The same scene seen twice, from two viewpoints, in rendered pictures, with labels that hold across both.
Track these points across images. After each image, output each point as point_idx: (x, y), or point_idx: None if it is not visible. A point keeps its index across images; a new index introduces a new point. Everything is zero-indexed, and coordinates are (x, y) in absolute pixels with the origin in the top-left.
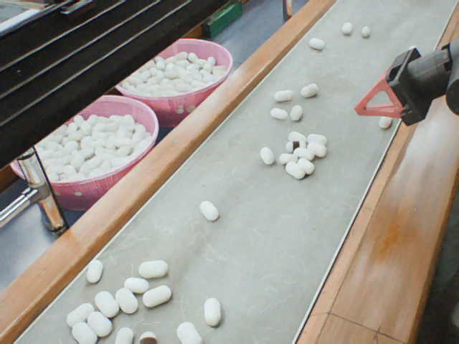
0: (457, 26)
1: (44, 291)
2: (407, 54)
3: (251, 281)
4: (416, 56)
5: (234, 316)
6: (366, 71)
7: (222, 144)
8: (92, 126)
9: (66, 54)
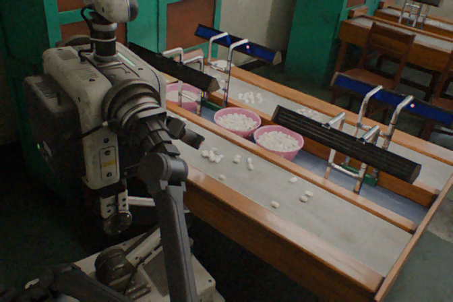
0: (292, 224)
1: (178, 112)
2: (200, 135)
3: None
4: (199, 137)
5: None
6: (265, 188)
7: (226, 145)
8: (250, 125)
9: (172, 67)
